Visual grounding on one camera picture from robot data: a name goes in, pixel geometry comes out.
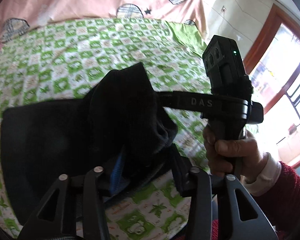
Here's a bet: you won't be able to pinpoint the right hand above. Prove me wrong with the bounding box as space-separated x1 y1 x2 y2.
203 126 268 183

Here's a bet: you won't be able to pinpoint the green checkered bed sheet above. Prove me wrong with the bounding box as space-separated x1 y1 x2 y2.
0 18 210 239

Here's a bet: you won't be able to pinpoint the pink quilt with plaid hearts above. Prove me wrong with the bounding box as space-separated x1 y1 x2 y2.
0 0 207 42

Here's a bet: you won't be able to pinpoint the red sleeve forearm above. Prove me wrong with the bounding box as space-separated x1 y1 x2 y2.
243 155 300 237

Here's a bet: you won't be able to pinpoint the black pants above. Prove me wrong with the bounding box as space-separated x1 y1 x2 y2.
0 63 178 224

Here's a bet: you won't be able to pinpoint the wooden window frame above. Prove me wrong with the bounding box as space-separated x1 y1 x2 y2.
244 5 300 168

